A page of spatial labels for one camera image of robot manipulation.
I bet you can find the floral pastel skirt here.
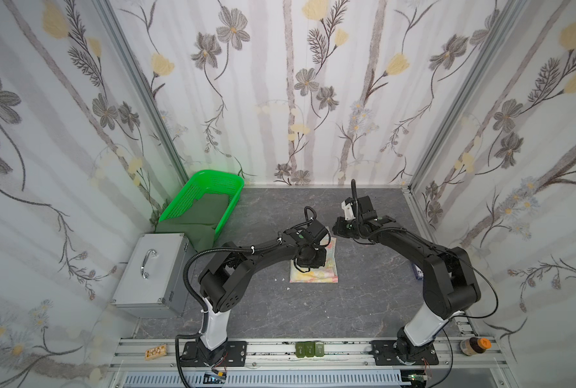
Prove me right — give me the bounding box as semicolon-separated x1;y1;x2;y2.
290;237;339;283

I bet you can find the dark green skirt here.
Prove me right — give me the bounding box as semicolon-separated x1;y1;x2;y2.
155;193;229;252

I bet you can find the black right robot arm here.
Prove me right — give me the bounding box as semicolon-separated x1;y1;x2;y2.
333;196;481;365

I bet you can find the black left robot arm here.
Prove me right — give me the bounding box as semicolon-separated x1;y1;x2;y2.
190;218;331;365

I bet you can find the green terminal block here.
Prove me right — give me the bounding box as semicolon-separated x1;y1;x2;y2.
295;341;325;358

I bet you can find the green plastic basket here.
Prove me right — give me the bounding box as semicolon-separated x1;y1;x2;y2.
158;170;244;241

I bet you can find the silver metal case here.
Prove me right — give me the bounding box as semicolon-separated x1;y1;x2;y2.
112;234;195;318

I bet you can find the orange capped bottle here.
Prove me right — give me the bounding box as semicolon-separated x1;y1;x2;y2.
459;337;493;357

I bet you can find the small wooden block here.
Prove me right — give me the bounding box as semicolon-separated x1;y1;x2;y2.
144;344;168;361

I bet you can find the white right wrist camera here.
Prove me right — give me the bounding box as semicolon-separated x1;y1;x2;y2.
341;201;355;221

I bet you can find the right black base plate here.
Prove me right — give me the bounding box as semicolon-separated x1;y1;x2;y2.
370;339;439;366

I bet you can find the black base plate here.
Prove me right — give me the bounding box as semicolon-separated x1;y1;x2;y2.
180;340;248;367
370;339;439;366

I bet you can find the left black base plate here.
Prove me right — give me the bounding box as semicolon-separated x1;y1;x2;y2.
180;340;248;367

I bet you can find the white slotted cable duct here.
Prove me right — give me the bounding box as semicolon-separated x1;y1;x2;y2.
122;370;412;388

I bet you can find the aluminium mounting rail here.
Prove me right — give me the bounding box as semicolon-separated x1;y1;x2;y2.
108;336;509;372

